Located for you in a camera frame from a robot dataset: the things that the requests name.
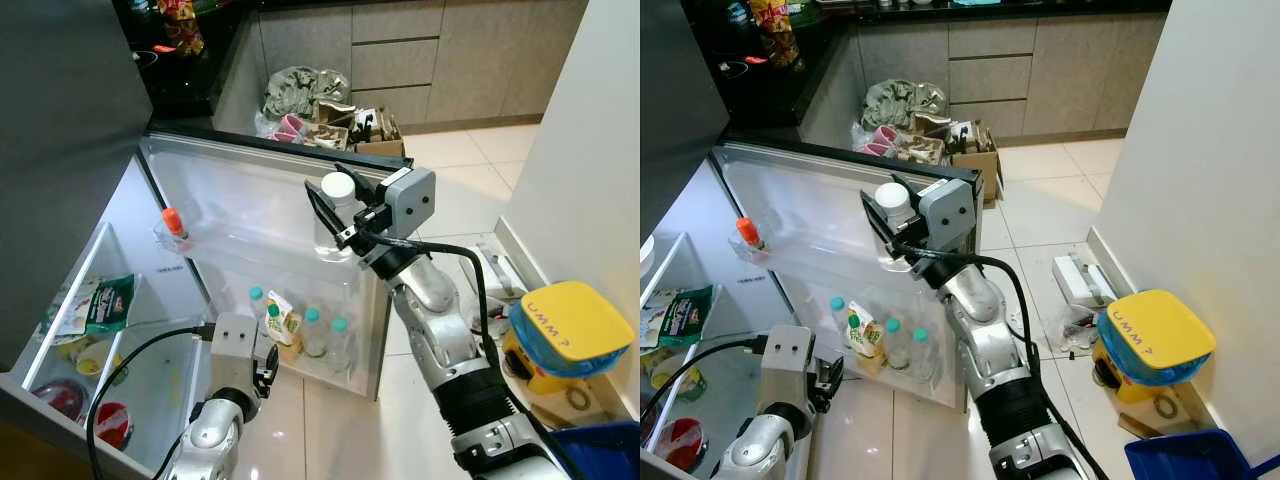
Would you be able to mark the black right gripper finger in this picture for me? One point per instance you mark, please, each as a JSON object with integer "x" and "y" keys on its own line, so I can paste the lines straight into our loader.
{"x": 362, "y": 176}
{"x": 912, "y": 186}
{"x": 876, "y": 220}
{"x": 322, "y": 208}

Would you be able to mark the clear jar white lid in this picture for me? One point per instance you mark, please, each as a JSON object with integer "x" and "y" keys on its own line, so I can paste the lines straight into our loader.
{"x": 892, "y": 198}
{"x": 338, "y": 188}

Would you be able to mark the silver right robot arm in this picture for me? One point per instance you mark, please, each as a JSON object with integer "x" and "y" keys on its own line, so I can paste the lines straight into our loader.
{"x": 440, "y": 330}
{"x": 985, "y": 340}

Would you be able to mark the cardboard box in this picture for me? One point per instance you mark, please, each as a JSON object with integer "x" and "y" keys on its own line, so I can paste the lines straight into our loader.
{"x": 385, "y": 147}
{"x": 975, "y": 170}

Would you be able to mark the yellow green sauce pouch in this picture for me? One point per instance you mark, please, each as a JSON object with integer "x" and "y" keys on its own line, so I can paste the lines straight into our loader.
{"x": 864, "y": 335}
{"x": 283, "y": 325}

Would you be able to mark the pink slippers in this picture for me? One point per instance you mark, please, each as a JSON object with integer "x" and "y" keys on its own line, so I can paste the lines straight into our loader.
{"x": 885, "y": 140}
{"x": 292, "y": 128}

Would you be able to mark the clear bottle teal cap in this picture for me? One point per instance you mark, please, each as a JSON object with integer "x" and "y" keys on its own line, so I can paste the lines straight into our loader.
{"x": 257, "y": 297}
{"x": 921, "y": 350}
{"x": 897, "y": 340}
{"x": 837, "y": 306}
{"x": 340, "y": 340}
{"x": 313, "y": 330}

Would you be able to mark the grey green plastic bag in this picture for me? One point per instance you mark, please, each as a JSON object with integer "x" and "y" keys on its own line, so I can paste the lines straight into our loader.
{"x": 900, "y": 103}
{"x": 300, "y": 92}

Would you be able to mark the grey kitchen cabinet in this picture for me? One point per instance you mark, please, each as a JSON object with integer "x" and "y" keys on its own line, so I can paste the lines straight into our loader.
{"x": 395, "y": 62}
{"x": 990, "y": 75}

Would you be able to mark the clear bottle orange cap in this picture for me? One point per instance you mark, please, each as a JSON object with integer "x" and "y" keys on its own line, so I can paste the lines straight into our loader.
{"x": 748, "y": 232}
{"x": 174, "y": 222}

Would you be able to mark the white floor appliance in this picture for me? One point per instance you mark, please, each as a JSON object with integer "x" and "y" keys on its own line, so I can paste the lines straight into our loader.
{"x": 495, "y": 275}
{"x": 1080, "y": 280}

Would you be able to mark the red lid container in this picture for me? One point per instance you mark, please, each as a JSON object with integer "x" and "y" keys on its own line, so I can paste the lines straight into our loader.
{"x": 58, "y": 400}
{"x": 690, "y": 445}
{"x": 112, "y": 425}

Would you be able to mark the green food packet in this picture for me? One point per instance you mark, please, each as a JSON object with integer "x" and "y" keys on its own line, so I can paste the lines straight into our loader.
{"x": 690, "y": 315}
{"x": 110, "y": 305}

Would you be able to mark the yellow food item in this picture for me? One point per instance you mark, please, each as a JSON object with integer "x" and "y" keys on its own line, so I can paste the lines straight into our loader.
{"x": 98, "y": 358}
{"x": 665, "y": 368}

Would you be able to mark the orange kitchen utensil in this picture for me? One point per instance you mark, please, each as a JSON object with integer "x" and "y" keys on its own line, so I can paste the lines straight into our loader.
{"x": 168, "y": 47}
{"x": 757, "y": 59}

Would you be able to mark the red yellow snack bag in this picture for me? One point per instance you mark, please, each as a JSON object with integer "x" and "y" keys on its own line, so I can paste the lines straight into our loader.
{"x": 775, "y": 30}
{"x": 182, "y": 25}

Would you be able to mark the white food packet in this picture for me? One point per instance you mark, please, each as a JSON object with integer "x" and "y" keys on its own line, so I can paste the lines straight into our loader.
{"x": 65, "y": 315}

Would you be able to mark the yellow blue minion toy bin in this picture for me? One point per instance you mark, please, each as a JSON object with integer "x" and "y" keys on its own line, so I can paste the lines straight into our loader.
{"x": 575, "y": 315}
{"x": 1160, "y": 325}

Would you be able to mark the blue plastic tray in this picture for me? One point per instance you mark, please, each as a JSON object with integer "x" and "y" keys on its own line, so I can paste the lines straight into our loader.
{"x": 1185, "y": 460}
{"x": 600, "y": 455}

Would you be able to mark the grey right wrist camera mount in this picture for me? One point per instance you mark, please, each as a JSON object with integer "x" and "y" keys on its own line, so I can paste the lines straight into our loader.
{"x": 412, "y": 200}
{"x": 950, "y": 212}

